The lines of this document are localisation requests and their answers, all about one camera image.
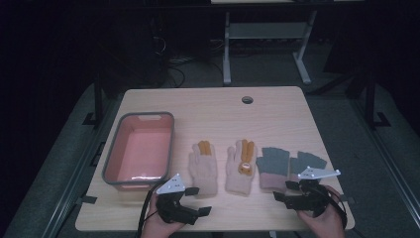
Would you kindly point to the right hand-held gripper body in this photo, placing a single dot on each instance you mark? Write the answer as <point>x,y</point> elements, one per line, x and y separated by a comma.
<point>312,198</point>

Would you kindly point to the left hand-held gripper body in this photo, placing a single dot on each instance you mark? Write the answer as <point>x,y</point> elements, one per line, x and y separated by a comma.
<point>171,205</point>

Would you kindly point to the beige glove with orange fingers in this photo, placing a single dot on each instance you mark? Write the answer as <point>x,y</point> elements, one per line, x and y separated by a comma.
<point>203,168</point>

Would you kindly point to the grey and pink fingerless glove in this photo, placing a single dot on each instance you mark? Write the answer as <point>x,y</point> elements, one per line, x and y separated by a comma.
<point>272,165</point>
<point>310,160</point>

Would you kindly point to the beige glove with bear face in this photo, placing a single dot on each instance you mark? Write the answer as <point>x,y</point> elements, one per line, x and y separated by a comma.
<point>239,178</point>

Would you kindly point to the pink basin with grey rim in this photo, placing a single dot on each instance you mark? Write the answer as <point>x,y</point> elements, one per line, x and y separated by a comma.
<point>142,155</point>

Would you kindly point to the person's left hand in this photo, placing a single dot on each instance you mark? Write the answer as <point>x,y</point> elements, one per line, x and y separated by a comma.
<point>155,228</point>

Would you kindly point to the person's right hand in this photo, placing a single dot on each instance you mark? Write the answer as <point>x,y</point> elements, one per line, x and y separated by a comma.
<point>327,226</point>

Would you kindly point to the black metal stand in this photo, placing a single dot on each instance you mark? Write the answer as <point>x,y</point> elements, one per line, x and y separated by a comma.
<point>370,99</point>
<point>98,99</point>

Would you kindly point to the black table edge bracket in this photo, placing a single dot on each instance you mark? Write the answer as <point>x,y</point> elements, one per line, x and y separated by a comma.
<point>88,199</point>

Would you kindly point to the white metal desk frame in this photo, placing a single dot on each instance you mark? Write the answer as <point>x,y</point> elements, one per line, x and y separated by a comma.
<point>264,30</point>

